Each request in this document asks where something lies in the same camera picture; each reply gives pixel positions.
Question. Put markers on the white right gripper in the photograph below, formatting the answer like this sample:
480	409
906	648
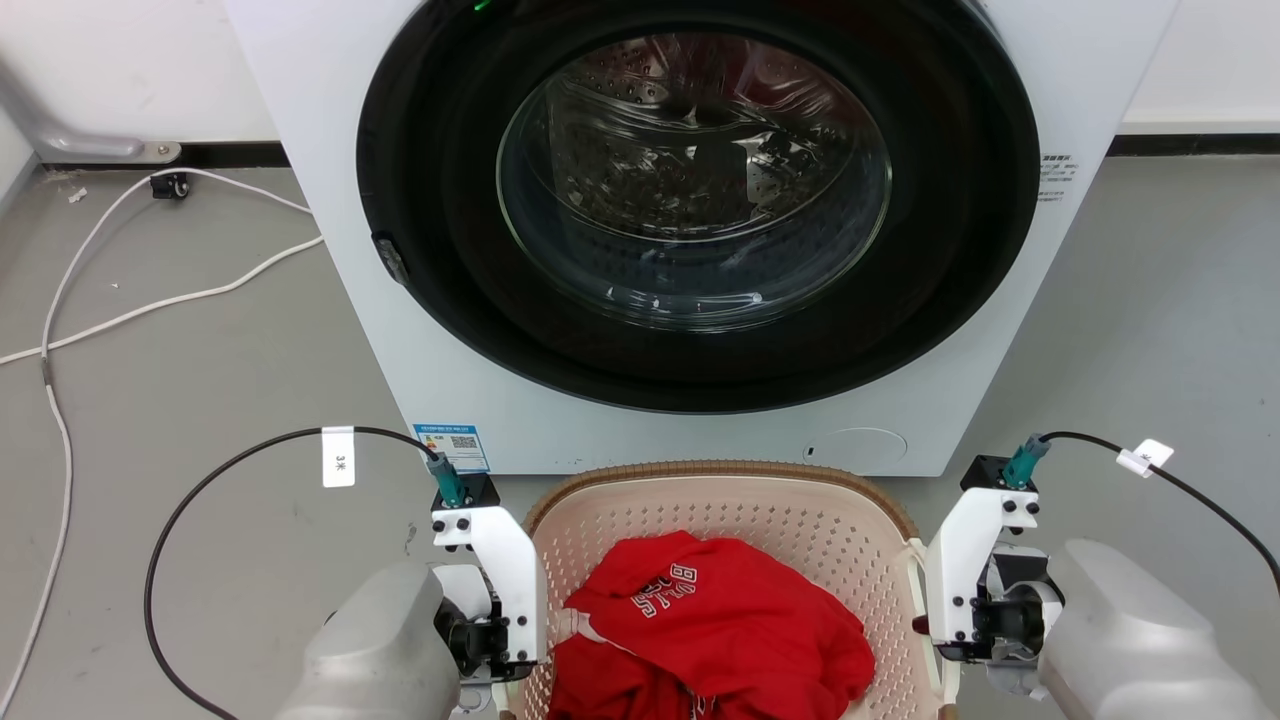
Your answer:
955	560

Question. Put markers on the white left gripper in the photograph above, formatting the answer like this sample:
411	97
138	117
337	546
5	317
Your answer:
515	580

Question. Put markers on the beige perforated laundry basket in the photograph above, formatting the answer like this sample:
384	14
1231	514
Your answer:
700	500

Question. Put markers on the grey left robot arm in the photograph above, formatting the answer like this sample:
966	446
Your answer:
375	650

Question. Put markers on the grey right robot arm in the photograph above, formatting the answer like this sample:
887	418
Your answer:
1130	640

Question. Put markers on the round white filter cover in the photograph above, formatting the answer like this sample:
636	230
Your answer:
860	448

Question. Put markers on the blue energy label sticker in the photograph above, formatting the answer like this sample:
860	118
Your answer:
452	447

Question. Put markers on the red printed garment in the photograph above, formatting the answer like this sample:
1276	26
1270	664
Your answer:
740	620

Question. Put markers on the white front-load washing machine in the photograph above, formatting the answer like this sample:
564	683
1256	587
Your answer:
330	250

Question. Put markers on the black round washer door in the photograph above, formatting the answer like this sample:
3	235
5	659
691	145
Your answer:
440	150

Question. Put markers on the black caster wheel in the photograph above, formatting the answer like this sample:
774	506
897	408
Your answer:
171	185

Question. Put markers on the grey metal pipe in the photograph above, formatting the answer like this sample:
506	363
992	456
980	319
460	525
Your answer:
60	135

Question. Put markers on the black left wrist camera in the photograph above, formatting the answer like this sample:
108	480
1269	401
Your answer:
470	490

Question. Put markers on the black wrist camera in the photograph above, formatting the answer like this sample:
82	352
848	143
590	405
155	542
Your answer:
1005	470
470	490

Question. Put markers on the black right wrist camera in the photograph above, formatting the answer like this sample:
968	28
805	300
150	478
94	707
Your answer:
1005	470

